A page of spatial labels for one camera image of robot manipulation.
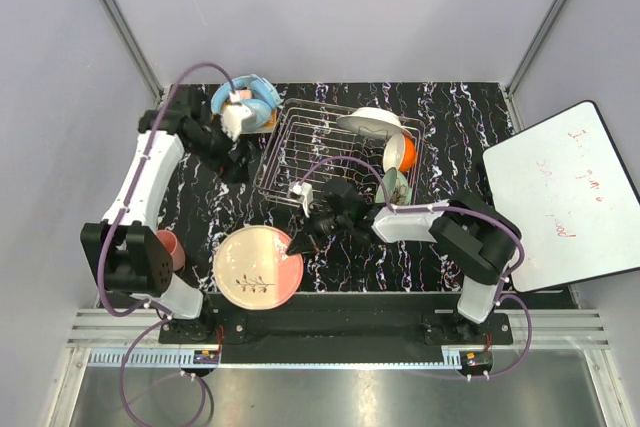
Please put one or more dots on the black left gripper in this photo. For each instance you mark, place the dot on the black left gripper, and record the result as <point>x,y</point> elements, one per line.
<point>235,170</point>

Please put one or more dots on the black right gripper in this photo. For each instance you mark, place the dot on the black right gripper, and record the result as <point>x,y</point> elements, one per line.
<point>302,243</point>

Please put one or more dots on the pink and cream plate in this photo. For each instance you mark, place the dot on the pink and cream plate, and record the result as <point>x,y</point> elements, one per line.
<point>253,271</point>

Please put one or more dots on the wire dish rack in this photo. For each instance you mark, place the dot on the wire dish rack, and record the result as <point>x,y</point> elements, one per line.
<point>307,145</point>

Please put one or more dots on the green ceramic bowl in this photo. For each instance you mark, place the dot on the green ceramic bowl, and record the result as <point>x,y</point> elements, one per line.
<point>397,188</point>

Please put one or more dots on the orange and white bowl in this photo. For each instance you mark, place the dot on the orange and white bowl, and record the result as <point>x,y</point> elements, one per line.
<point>399,153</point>

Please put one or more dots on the white paper plate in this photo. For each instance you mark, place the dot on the white paper plate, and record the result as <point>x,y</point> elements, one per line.
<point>371,122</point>

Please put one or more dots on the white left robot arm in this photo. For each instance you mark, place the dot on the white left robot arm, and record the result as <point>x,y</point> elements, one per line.
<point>131,266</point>

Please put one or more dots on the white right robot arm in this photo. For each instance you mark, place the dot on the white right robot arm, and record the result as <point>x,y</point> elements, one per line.
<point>483,244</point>

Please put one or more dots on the wooden board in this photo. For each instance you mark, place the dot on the wooden board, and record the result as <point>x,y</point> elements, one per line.
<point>268,127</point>

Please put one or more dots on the blue headphones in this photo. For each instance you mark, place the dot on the blue headphones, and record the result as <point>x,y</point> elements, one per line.
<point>265,98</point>

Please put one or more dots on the pink plastic cup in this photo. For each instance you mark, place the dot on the pink plastic cup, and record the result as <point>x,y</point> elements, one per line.
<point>173,246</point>

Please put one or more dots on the white whiteboard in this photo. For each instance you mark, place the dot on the white whiteboard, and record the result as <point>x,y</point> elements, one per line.
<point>564,185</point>

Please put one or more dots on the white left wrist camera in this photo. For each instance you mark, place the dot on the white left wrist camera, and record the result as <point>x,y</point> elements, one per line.
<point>234,118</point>

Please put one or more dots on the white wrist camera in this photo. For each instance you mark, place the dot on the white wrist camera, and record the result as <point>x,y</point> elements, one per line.
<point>302,193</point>
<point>234,118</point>

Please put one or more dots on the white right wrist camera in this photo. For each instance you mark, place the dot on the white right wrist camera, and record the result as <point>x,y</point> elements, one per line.
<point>302,193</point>

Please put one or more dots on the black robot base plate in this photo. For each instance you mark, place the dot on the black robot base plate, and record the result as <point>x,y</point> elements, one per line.
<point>340,330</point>

